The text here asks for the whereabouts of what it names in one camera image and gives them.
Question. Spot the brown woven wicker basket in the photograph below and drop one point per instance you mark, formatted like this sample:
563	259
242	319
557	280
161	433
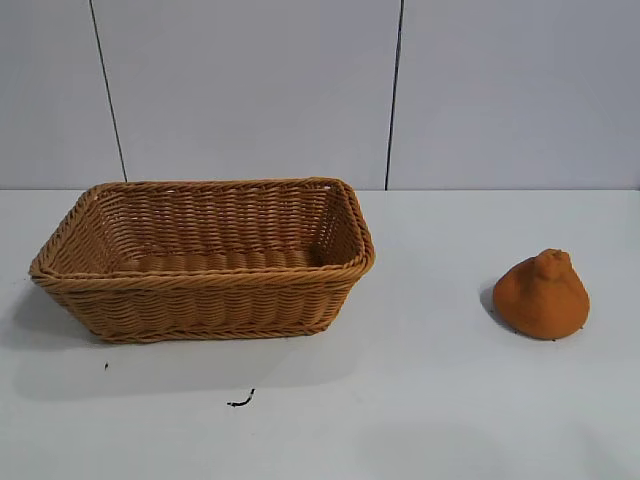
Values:
210	295

